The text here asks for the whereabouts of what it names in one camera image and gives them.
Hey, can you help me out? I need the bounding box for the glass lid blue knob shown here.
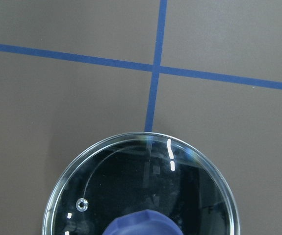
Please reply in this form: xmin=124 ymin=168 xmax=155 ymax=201
xmin=42 ymin=132 xmax=241 ymax=235

